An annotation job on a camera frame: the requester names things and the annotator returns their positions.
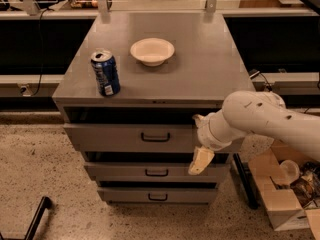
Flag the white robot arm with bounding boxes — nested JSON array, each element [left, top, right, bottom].
[[188, 91, 320, 175]]

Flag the black cable at right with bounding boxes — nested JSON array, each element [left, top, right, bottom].
[[249, 69, 275, 92]]

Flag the black chair leg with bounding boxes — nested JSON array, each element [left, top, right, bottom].
[[0, 196, 53, 240]]

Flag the black metal leg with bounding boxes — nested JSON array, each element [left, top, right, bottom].
[[233, 153, 259, 210]]

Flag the dark wrappers in box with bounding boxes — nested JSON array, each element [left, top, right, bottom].
[[290, 162, 320, 210]]

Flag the cardboard box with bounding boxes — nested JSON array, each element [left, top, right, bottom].
[[248, 141, 320, 240]]

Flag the grey drawer cabinet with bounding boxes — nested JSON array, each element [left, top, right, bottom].
[[53, 12, 253, 190]]

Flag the blue soda can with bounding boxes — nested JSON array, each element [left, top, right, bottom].
[[91, 49, 120, 96]]

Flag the white paper bowl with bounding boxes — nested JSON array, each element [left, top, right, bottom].
[[130, 38, 175, 67]]

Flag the grey drawer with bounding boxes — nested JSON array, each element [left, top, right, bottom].
[[63, 122, 249, 154], [84, 162, 229, 183], [97, 187, 218, 204]]

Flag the clear plastic cup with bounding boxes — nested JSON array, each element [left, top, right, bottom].
[[280, 160, 300, 184]]

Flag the black power cable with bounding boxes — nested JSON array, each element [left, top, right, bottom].
[[31, 7, 56, 97]]

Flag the grey bottom drawer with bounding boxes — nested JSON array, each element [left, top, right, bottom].
[[97, 187, 218, 204]]

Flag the grey middle drawer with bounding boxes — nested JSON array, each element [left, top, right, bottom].
[[84, 162, 229, 183]]

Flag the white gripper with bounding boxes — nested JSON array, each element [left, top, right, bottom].
[[188, 112, 230, 175]]

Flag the grey top drawer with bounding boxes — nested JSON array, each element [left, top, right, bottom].
[[63, 122, 249, 154]]

